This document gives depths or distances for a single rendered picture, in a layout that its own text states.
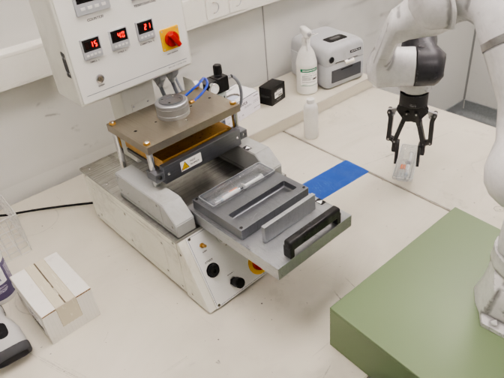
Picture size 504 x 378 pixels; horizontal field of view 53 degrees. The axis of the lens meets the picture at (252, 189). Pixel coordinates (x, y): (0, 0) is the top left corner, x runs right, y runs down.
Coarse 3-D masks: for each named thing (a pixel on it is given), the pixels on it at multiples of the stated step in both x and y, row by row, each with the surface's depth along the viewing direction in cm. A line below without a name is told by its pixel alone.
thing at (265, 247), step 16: (192, 208) 114; (288, 208) 104; (304, 208) 107; (320, 208) 109; (208, 224) 109; (272, 224) 101; (288, 224) 105; (304, 224) 106; (336, 224) 105; (224, 240) 107; (240, 240) 103; (256, 240) 103; (272, 240) 102; (320, 240) 102; (256, 256) 100; (272, 256) 98; (304, 256) 100; (272, 272) 98; (288, 272) 98
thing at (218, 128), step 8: (208, 128) 125; (216, 128) 125; (224, 128) 124; (192, 136) 122; (200, 136) 122; (208, 136) 122; (128, 144) 125; (176, 144) 120; (184, 144) 120; (192, 144) 119; (200, 144) 120; (136, 152) 123; (160, 152) 118; (168, 152) 117; (176, 152) 117; (144, 160) 122; (160, 160) 115; (168, 160) 115
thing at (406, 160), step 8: (408, 144) 157; (400, 152) 154; (408, 152) 153; (416, 152) 153; (400, 160) 150; (408, 160) 150; (400, 168) 147; (408, 168) 147; (400, 176) 144; (408, 176) 144
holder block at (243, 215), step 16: (272, 176) 117; (256, 192) 112; (272, 192) 114; (288, 192) 114; (304, 192) 112; (208, 208) 109; (224, 208) 108; (240, 208) 108; (256, 208) 110; (272, 208) 107; (224, 224) 106; (240, 224) 103; (256, 224) 104
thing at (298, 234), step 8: (328, 208) 103; (336, 208) 103; (320, 216) 101; (328, 216) 101; (336, 216) 103; (312, 224) 99; (320, 224) 100; (328, 224) 102; (296, 232) 98; (304, 232) 98; (312, 232) 99; (288, 240) 96; (296, 240) 96; (304, 240) 98; (288, 248) 96; (288, 256) 98
